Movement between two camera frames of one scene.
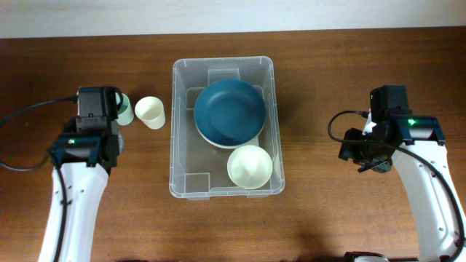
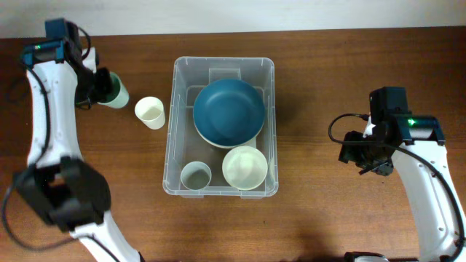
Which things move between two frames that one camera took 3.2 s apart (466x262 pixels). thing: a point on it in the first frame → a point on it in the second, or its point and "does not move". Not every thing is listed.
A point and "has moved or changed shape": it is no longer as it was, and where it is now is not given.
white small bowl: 250,167 has moved or changed shape
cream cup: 151,111 does not move
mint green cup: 125,115 has moved or changed shape
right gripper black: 349,151 does not move
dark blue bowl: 229,113 does not move
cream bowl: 228,132 → 245,151
